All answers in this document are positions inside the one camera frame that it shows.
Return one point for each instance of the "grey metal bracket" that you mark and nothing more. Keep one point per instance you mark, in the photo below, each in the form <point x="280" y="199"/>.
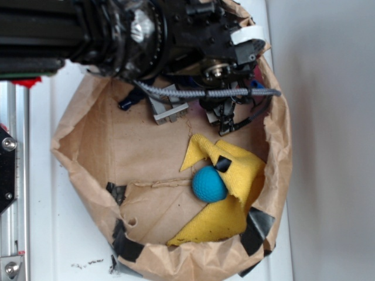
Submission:
<point x="167" y="109"/>

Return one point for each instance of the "blue golf ball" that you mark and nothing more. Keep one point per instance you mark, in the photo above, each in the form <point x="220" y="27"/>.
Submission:
<point x="208" y="186"/>

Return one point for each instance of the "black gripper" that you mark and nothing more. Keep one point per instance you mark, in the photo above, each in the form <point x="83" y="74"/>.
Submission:
<point x="207" y="43"/>

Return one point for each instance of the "brown paper bag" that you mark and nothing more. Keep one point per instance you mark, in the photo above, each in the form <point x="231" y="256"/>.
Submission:
<point x="126" y="170"/>

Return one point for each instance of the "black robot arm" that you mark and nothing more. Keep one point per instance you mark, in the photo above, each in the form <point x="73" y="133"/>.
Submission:
<point x="118" y="39"/>

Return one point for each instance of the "yellow cloth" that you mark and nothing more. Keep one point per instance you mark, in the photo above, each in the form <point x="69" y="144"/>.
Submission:
<point x="242" y="173"/>

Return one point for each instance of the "aluminium frame rail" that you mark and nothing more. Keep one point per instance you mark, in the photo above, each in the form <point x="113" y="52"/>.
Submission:
<point x="15" y="234"/>

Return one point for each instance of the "white tray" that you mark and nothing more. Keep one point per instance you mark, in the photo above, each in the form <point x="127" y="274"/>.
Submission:
<point x="64" y="243"/>

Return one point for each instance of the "black mounting plate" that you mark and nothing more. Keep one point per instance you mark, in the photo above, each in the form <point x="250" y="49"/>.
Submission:
<point x="7" y="169"/>

